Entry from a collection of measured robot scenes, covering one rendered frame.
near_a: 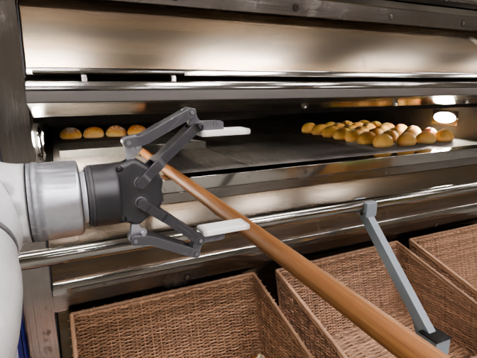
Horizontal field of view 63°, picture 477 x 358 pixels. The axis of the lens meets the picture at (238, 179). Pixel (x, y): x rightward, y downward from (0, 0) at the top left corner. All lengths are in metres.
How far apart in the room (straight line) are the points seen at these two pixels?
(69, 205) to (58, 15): 0.68
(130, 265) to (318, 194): 0.66
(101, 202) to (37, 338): 0.80
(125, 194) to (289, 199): 0.88
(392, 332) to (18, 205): 0.40
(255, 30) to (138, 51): 0.35
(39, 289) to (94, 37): 0.65
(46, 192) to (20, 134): 0.59
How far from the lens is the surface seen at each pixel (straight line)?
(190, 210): 1.17
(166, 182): 1.10
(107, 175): 0.47
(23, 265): 0.72
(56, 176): 0.46
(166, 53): 1.06
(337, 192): 1.42
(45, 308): 1.18
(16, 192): 0.46
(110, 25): 1.07
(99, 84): 0.90
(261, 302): 1.27
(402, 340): 0.43
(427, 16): 1.60
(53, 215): 0.46
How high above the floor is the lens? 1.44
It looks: 14 degrees down
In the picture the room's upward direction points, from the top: straight up
